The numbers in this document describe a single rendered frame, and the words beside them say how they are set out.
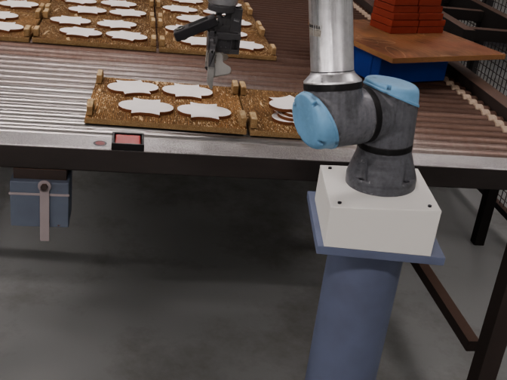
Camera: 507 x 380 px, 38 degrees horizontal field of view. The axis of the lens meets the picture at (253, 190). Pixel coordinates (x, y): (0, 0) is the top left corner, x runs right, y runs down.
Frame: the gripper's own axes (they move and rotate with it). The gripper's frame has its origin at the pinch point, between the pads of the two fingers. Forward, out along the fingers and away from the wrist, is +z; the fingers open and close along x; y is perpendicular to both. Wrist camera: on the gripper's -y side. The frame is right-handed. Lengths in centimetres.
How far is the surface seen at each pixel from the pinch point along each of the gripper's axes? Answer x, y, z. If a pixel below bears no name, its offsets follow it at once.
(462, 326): 2, 89, 76
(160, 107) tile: -0.5, -11.6, 8.1
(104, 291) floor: 55, -28, 103
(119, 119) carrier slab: -9.2, -21.6, 9.1
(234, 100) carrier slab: 12.9, 9.0, 9.1
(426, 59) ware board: 41, 73, -1
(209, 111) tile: -0.5, 1.3, 8.1
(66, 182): -25.8, -32.4, 19.7
